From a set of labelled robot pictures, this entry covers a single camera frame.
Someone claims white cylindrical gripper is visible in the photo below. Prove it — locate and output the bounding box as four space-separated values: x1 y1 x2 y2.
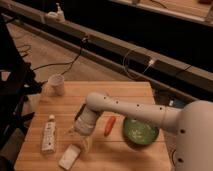
65 108 100 153

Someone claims white sponge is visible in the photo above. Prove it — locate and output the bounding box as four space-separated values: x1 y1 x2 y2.
59 145 81 170

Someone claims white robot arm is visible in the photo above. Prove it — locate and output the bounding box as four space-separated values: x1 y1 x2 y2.
73 92 213 171

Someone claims white ceramic cup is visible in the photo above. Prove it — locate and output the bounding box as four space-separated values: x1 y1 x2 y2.
48 74 65 96

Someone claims black rectangular block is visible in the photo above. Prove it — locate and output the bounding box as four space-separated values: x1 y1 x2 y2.
74 103 86 121

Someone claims white tube bottle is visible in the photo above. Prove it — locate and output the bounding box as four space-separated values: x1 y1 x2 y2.
41 115 56 153

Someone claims green bowl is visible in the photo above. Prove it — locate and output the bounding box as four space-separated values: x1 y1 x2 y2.
123 118 159 146

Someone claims blue electronic box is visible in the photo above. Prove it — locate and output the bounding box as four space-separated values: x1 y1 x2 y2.
169 99 185 108

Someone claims black floor cable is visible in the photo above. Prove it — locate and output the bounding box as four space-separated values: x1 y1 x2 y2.
13 37 88 76

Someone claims black camera tripod stand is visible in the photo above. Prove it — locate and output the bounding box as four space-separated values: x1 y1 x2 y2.
0 14 42 150

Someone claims grey metal rail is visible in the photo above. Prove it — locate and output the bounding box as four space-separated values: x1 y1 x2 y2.
0 0 213 101

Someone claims white clamp on rail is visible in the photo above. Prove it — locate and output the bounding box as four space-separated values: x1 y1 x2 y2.
40 3 65 24

